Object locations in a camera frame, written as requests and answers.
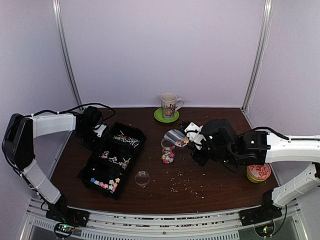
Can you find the clear jar lid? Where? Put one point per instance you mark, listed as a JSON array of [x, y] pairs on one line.
[[142, 178]]

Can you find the left aluminium corner post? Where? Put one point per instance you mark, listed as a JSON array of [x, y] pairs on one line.
[[65, 52]]

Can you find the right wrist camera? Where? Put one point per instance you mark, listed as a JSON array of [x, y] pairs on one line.
[[193, 133]]

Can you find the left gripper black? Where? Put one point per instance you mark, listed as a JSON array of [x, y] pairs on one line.
[[97, 147]]

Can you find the ceramic mug coral pattern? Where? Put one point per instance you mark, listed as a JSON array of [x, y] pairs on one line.
[[170, 103]]

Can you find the right aluminium corner post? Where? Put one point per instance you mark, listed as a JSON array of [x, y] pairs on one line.
[[261, 47]]

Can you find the aluminium corner post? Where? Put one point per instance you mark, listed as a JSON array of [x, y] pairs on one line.
[[65, 52], [261, 47]]

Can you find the aluminium front rail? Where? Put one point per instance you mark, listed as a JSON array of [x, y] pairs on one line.
[[219, 225]]

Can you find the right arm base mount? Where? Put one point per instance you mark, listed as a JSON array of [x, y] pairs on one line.
[[259, 214]]

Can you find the black bin star candies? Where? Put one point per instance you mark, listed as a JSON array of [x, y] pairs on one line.
[[106, 178]]

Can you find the metal candy scoop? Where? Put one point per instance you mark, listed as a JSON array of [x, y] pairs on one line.
[[177, 138]]

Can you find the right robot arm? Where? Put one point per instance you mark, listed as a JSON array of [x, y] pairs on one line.
[[218, 141]]

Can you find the green saucer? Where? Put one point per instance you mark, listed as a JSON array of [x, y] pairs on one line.
[[158, 115]]

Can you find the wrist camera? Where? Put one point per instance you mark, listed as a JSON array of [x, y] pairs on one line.
[[193, 133], [101, 130]]

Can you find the black bin small lollipops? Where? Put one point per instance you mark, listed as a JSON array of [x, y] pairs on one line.
[[128, 137]]

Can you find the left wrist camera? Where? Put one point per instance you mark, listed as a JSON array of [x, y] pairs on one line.
[[101, 130]]

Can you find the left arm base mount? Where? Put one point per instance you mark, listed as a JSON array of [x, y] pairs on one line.
[[68, 215]]

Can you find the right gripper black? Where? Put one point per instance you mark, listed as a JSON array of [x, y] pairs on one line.
[[201, 160]]

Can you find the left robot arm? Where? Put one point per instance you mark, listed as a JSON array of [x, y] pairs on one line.
[[18, 145]]

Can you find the clear plastic jar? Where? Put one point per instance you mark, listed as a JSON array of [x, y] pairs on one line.
[[168, 151]]

